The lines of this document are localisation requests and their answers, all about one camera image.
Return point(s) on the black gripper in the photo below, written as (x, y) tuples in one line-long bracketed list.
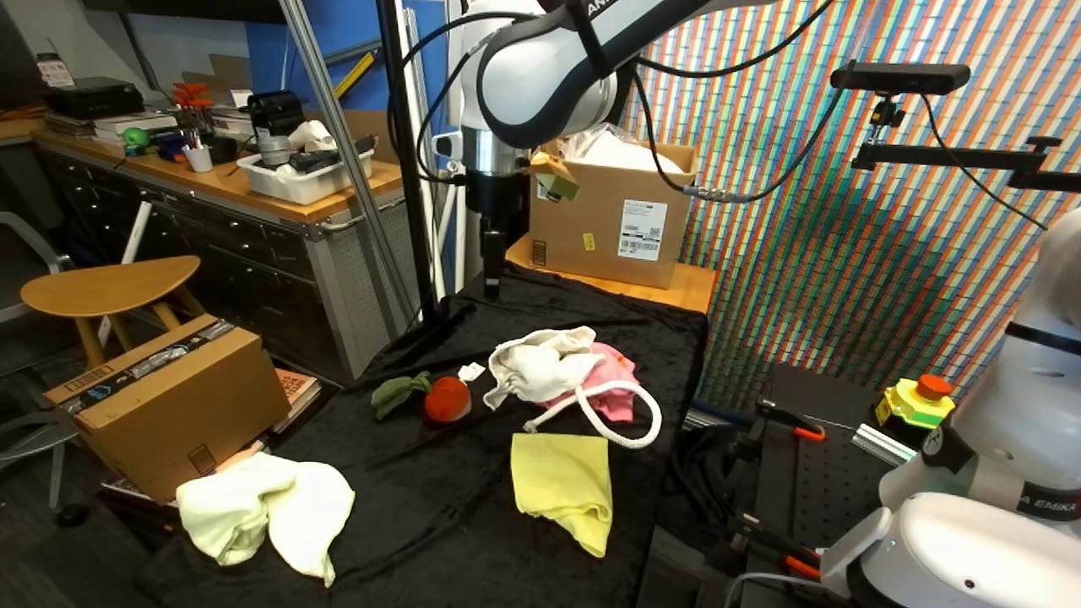
[(503, 208)]

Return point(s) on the white cloth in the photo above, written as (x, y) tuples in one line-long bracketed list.
[(536, 364)]

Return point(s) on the pale green cloth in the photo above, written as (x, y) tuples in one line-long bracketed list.
[(247, 508)]

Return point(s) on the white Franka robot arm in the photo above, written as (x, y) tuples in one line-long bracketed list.
[(542, 78)]

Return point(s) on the small white paper scrap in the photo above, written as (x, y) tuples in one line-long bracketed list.
[(471, 372)]

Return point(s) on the labelled cardboard box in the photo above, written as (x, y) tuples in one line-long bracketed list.
[(610, 239)]

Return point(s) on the black stand pole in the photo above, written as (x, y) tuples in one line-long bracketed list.
[(408, 170)]

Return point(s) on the red plush toy green leaves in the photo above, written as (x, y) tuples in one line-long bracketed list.
[(446, 398)]

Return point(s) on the pink cloth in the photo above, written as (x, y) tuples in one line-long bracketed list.
[(616, 362)]

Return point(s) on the clear plastic bag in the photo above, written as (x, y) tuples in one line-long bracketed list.
[(610, 154)]

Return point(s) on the wooden side table top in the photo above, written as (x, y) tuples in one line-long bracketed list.
[(676, 290)]

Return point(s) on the silver tripod pole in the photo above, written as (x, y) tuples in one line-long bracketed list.
[(339, 135)]

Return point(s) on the yellow cloth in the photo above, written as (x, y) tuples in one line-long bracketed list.
[(560, 476)]

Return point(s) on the white plastic bin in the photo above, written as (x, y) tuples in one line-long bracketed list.
[(291, 182)]

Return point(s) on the wood topped workbench cabinet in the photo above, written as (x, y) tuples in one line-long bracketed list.
[(247, 258)]

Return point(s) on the black table cloth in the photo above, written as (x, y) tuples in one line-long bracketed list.
[(427, 516)]

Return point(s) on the black benchtop device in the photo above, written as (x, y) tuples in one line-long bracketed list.
[(276, 111)]

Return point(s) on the iridescent backdrop sheet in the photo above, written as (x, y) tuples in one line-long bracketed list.
[(812, 247)]

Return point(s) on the cardboard box black tape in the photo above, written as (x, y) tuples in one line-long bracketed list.
[(169, 416)]

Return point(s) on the wooden stool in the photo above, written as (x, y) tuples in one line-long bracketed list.
[(107, 288)]

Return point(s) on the aluminium extrusion bar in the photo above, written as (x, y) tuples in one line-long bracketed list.
[(882, 444)]

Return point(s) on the black equipment case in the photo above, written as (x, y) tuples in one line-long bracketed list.
[(96, 99)]

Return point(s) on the yellow red emergency stop button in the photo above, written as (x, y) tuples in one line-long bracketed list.
[(915, 404)]

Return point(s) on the tan wrist mount piece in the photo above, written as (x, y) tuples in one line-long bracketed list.
[(556, 172)]

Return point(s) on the blue wall panel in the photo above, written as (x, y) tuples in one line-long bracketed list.
[(282, 54)]

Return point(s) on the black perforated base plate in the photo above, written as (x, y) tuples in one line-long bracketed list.
[(812, 483)]

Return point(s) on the black bar camera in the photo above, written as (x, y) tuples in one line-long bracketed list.
[(901, 78)]

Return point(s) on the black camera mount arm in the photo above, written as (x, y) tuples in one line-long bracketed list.
[(958, 157)]

